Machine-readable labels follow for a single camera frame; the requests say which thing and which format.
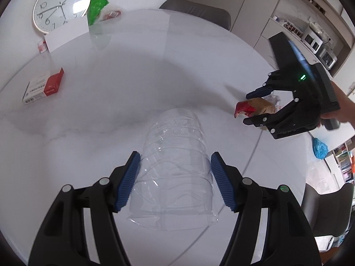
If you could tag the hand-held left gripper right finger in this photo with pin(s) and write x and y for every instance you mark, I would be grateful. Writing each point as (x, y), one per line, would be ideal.
(223, 183)

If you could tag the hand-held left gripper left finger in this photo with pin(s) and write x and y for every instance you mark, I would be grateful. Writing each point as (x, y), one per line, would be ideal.
(129, 180)

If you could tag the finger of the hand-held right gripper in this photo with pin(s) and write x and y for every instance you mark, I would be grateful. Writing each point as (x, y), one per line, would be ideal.
(259, 92)
(255, 121)

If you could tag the brown cardboard piece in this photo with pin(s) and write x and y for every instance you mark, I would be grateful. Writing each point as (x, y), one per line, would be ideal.
(263, 105)

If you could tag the red snack wrapper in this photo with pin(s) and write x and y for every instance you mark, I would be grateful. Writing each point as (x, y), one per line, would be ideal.
(244, 108)

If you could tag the clear crushed plastic bottle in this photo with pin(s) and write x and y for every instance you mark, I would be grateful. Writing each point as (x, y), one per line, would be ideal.
(172, 171)

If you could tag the person's right hand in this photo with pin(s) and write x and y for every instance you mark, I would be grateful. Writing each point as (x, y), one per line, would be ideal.
(345, 108)

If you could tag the silver toaster oven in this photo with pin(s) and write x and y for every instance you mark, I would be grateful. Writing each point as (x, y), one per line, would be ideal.
(327, 58)

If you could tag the white microwave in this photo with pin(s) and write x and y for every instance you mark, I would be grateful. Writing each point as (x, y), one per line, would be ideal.
(312, 37)

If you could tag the small countertop rack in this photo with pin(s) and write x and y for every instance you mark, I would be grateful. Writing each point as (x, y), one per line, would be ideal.
(293, 28)

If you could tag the blue plastic bag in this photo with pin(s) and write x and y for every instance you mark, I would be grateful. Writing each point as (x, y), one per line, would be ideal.
(320, 148)

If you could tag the low bookshelf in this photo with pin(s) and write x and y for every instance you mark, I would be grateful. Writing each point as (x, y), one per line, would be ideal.
(345, 162)

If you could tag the tall beige cabinet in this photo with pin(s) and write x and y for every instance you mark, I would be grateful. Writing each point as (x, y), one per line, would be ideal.
(255, 8)

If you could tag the dark grey chair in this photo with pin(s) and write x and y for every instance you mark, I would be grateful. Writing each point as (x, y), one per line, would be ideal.
(327, 213)
(197, 9)

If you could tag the red and white box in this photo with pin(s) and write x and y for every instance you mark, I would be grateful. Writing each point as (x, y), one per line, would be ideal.
(41, 87)

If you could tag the white card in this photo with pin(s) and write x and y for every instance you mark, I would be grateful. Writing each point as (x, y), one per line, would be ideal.
(66, 36)

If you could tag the small red white packet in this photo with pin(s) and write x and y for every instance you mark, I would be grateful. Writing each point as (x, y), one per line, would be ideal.
(42, 46)

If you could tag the clear packet with red label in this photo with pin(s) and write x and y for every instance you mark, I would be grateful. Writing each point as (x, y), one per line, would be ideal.
(112, 13)

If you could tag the green plastic bag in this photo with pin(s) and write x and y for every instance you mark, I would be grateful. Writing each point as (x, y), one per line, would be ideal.
(95, 8)

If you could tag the white wall clock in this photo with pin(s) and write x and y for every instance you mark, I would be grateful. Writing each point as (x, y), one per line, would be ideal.
(55, 2)

